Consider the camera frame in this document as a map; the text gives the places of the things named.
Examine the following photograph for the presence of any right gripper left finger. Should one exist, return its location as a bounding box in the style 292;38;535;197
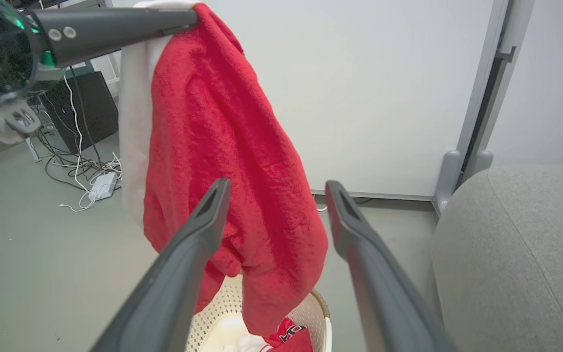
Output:
91;178;231;352

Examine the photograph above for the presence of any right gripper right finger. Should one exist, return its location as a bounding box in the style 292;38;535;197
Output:
325;180;458;352

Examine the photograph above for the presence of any red jersey white striped trim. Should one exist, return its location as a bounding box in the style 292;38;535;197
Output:
235;317;314;352

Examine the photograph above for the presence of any cream perforated laundry basket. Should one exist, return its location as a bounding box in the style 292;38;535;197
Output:
185;274;333;352

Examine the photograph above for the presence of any black computer tower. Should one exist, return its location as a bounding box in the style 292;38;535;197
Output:
39;71;119;155

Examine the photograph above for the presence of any white power adapter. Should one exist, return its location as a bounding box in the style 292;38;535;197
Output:
87;171;118;201

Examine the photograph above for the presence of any grey fabric sofa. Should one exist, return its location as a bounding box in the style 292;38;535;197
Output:
431;164;563;352

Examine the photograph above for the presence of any white stand leg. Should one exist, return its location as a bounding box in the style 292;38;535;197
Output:
24;136;43;163

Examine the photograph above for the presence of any white partition panel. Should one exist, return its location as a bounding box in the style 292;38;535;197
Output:
198;0;536;217
487;0;563;167

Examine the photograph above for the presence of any long white cable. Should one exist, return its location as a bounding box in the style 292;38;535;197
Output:
62;73;91;194

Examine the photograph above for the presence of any thin white floor cable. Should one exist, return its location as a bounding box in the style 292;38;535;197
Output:
59;188;97;212

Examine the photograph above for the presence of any black cable tangle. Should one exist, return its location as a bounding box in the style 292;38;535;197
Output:
37;125;123;192

